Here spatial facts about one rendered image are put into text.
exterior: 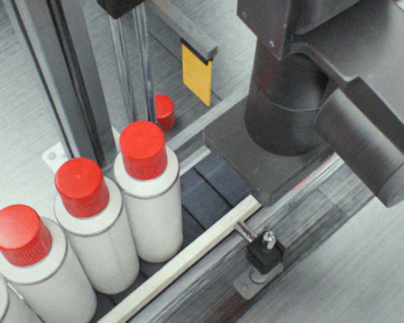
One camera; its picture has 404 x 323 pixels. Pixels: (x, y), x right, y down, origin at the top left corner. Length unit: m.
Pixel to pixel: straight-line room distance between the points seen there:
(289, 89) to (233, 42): 0.47
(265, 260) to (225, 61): 0.31
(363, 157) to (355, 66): 0.05
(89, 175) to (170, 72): 0.38
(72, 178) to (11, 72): 0.40
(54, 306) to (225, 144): 0.20
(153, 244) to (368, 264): 0.22
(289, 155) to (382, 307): 0.26
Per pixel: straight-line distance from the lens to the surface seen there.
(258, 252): 0.58
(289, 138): 0.39
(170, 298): 0.61
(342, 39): 0.31
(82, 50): 0.54
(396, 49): 0.31
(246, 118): 0.41
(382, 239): 0.65
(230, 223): 0.59
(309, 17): 0.28
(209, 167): 0.66
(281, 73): 0.34
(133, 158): 0.43
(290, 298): 0.61
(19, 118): 0.77
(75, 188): 0.43
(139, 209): 0.49
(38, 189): 0.72
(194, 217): 0.63
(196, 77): 0.46
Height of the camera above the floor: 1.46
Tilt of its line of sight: 62 degrees down
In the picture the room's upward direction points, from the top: 2 degrees clockwise
